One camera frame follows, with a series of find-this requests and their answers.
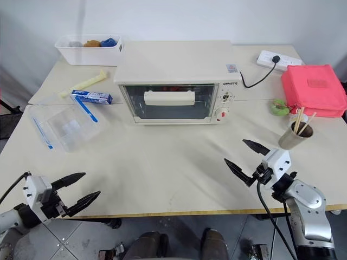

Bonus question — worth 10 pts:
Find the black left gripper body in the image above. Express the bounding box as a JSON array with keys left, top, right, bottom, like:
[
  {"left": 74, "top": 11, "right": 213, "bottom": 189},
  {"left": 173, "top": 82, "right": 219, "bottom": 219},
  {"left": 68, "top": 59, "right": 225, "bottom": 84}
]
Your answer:
[{"left": 40, "top": 190, "right": 69, "bottom": 219}]

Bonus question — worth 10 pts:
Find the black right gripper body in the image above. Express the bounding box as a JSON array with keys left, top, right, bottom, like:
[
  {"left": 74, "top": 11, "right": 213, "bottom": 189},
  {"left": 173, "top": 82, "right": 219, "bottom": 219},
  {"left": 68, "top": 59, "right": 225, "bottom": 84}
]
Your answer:
[{"left": 248, "top": 163, "right": 274, "bottom": 187}]

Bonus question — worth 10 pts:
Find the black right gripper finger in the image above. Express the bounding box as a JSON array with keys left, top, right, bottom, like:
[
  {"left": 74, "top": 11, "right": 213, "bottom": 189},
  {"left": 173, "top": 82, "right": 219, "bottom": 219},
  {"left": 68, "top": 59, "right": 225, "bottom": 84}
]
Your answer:
[
  {"left": 242, "top": 139, "right": 271, "bottom": 157},
  {"left": 224, "top": 158, "right": 255, "bottom": 187}
]

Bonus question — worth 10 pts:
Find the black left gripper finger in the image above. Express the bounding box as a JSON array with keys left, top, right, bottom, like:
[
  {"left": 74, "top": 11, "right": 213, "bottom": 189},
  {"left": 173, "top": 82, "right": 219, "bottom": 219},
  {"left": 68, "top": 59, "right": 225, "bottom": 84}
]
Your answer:
[
  {"left": 66, "top": 191, "right": 102, "bottom": 218},
  {"left": 50, "top": 172, "right": 87, "bottom": 191}
]

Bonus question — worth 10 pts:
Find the red white oven timer knob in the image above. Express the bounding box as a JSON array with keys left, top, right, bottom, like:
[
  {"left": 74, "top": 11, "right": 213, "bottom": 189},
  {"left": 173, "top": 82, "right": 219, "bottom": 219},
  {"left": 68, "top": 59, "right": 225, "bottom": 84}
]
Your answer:
[{"left": 215, "top": 107, "right": 231, "bottom": 121}]

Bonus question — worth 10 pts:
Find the cream toaster oven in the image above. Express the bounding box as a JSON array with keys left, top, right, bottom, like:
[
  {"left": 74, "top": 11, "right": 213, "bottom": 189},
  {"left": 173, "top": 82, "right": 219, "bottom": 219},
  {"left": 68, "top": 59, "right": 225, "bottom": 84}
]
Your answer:
[{"left": 113, "top": 40, "right": 241, "bottom": 126}]

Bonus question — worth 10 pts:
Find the stainless steel cup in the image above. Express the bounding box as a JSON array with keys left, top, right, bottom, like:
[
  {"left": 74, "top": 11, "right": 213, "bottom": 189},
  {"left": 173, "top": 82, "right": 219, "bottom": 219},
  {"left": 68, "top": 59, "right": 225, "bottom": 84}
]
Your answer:
[{"left": 278, "top": 120, "right": 314, "bottom": 150}]

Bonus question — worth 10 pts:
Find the wooden chopstick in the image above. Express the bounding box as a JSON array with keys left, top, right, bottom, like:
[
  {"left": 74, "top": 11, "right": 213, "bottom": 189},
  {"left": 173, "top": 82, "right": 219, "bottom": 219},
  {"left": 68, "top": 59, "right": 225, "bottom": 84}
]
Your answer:
[
  {"left": 294, "top": 107, "right": 305, "bottom": 134},
  {"left": 299, "top": 112, "right": 317, "bottom": 135}
]

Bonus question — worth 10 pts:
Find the clear container with blue clips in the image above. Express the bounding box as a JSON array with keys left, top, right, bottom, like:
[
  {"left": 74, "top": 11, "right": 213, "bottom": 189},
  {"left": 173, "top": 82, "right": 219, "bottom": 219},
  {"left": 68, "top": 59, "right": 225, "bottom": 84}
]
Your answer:
[{"left": 29, "top": 90, "right": 101, "bottom": 153}]

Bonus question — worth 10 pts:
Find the dark rounded shape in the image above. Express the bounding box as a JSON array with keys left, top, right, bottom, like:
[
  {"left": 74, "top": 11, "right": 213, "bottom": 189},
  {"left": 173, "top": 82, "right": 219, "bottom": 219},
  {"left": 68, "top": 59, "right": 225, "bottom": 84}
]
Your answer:
[
  {"left": 201, "top": 227, "right": 233, "bottom": 260},
  {"left": 125, "top": 230, "right": 169, "bottom": 260}
]

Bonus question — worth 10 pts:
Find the pink fabric bag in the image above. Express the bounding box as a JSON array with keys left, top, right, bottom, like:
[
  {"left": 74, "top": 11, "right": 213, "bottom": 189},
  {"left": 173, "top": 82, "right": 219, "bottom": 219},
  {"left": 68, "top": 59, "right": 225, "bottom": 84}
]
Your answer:
[{"left": 280, "top": 64, "right": 347, "bottom": 118}]

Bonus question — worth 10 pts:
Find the blue white toothpaste box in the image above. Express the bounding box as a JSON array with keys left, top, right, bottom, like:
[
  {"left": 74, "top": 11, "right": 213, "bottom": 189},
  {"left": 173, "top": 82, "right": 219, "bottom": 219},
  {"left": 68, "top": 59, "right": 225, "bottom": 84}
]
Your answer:
[{"left": 70, "top": 89, "right": 113, "bottom": 105}]

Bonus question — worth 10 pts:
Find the white power strip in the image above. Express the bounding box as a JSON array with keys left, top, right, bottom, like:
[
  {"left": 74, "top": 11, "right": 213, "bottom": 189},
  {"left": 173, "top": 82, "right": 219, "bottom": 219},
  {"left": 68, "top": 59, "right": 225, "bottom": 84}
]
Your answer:
[{"left": 256, "top": 50, "right": 303, "bottom": 73}]

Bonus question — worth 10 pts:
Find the black tripod leg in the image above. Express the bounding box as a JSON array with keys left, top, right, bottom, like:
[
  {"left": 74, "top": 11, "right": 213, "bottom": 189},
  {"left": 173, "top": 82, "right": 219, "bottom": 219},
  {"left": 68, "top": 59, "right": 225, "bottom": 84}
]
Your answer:
[{"left": 0, "top": 97, "right": 21, "bottom": 113}]

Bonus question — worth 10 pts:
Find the pale yellow plastic toy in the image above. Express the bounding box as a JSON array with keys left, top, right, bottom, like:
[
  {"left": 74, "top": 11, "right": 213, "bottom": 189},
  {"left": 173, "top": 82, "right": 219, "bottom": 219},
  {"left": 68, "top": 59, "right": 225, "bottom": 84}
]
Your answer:
[{"left": 57, "top": 69, "right": 110, "bottom": 98}]

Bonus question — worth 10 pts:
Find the white plastic bin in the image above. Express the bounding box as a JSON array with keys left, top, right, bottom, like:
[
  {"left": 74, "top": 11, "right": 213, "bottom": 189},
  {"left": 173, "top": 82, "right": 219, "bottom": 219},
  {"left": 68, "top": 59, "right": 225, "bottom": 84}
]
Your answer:
[{"left": 54, "top": 34, "right": 126, "bottom": 67}]

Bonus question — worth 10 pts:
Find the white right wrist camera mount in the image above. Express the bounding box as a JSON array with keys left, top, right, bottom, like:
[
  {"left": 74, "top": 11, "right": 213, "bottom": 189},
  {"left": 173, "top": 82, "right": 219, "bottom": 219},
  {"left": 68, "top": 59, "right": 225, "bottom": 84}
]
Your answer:
[{"left": 261, "top": 148, "right": 291, "bottom": 190}]

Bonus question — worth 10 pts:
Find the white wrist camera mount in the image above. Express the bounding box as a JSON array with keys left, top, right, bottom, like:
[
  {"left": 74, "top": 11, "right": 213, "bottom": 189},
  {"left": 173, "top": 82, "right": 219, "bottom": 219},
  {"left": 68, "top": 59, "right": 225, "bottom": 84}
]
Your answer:
[
  {"left": 23, "top": 175, "right": 54, "bottom": 220},
  {"left": 261, "top": 148, "right": 291, "bottom": 190}
]

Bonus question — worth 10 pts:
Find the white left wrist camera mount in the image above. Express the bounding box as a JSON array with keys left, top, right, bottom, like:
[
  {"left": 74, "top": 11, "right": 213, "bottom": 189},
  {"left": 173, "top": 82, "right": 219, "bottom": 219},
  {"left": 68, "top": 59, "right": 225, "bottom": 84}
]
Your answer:
[{"left": 23, "top": 175, "right": 54, "bottom": 220}]

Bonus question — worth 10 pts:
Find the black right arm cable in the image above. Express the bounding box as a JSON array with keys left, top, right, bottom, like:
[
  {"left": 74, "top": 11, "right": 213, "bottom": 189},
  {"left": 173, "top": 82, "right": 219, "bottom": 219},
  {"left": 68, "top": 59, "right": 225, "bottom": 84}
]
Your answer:
[{"left": 256, "top": 180, "right": 298, "bottom": 260}]

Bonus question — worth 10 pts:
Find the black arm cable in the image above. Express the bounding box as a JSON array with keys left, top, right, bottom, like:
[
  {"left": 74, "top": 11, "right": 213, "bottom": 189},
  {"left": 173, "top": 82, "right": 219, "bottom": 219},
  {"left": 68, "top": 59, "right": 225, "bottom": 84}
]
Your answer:
[
  {"left": 256, "top": 180, "right": 298, "bottom": 260},
  {"left": 0, "top": 172, "right": 30, "bottom": 204}
]

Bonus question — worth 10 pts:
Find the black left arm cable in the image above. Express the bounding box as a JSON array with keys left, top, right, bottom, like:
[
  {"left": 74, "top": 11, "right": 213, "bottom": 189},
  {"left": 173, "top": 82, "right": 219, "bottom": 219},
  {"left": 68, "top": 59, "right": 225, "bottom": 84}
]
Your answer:
[{"left": 0, "top": 172, "right": 30, "bottom": 204}]

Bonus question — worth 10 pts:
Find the black power cord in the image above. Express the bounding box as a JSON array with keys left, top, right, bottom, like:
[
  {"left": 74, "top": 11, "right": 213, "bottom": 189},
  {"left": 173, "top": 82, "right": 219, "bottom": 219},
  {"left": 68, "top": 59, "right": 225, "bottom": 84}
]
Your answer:
[{"left": 239, "top": 61, "right": 278, "bottom": 89}]

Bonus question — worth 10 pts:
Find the glass oven door with handle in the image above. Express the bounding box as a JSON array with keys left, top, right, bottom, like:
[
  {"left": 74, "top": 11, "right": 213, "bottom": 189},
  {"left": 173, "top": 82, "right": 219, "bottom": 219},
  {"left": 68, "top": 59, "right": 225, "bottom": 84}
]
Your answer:
[{"left": 118, "top": 83, "right": 220, "bottom": 121}]

